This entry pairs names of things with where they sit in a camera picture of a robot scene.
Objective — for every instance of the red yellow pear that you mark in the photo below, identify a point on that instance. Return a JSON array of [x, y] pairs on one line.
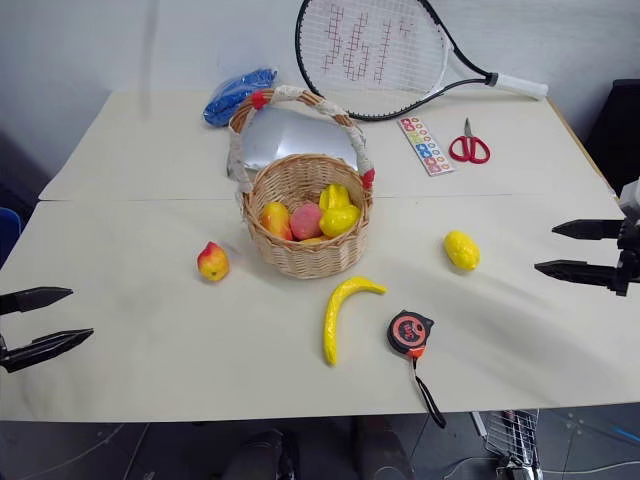
[[213, 261]]

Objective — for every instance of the orange yellow mango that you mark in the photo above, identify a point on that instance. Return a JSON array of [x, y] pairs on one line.
[[276, 220]]

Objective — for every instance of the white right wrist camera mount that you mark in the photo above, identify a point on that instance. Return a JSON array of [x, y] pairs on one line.
[[632, 197]]

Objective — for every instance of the yellow-orange toy food piece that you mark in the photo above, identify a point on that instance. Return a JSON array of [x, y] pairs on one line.
[[312, 240]]

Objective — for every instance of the pink peach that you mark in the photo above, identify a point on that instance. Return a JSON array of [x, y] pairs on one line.
[[306, 222]]

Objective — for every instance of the black orange tape measure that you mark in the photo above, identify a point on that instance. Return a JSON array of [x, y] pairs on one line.
[[410, 332]]

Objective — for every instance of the yellow lemon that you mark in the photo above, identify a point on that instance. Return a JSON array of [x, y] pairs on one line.
[[461, 250]]

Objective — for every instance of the blue chair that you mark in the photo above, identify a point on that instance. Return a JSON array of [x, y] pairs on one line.
[[8, 235]]

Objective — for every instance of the black white tennis racket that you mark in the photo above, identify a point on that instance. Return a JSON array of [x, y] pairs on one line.
[[457, 52]]

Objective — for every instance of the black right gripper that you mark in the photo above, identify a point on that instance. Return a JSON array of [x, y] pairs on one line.
[[629, 262]]

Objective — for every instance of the colourful sticker sheet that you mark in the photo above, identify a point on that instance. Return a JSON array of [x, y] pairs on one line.
[[426, 146]]

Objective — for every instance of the yellow banana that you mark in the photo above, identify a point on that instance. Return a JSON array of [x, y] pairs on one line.
[[336, 315]]

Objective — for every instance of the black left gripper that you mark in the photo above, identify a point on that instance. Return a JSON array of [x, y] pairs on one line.
[[2, 355]]

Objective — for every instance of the black box beside table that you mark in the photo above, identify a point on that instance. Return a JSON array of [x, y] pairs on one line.
[[615, 132]]

